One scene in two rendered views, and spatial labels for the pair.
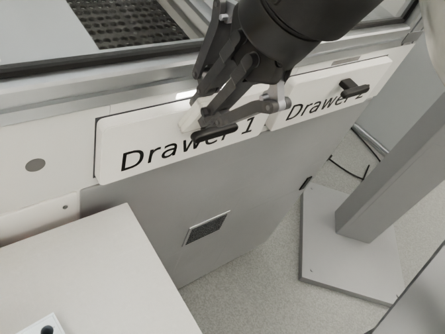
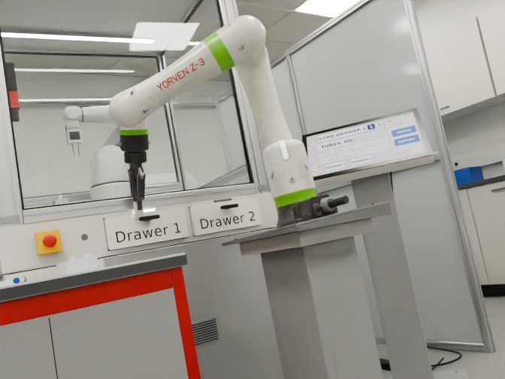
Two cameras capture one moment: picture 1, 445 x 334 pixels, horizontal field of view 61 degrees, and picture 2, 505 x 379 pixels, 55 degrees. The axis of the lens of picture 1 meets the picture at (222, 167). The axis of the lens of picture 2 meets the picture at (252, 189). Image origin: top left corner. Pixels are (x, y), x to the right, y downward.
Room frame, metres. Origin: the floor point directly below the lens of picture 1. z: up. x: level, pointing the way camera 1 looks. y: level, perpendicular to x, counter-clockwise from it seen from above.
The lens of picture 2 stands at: (-1.03, -0.95, 0.75)
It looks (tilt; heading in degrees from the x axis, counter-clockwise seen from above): 6 degrees up; 22
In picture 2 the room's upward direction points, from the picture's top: 11 degrees counter-clockwise
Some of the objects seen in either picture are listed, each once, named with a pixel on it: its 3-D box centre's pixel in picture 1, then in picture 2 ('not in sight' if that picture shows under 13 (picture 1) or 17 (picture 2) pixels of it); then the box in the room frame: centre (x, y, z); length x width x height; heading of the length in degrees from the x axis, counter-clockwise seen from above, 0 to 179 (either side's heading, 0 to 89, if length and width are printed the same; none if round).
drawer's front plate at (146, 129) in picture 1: (195, 128); (147, 228); (0.40, 0.06, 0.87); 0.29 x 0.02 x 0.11; 142
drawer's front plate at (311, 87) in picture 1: (332, 91); (226, 216); (0.65, -0.13, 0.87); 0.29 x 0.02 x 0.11; 142
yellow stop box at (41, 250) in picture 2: not in sight; (48, 242); (0.13, 0.25, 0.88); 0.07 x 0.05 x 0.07; 142
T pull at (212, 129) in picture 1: (210, 126); (148, 218); (0.38, 0.04, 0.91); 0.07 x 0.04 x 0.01; 142
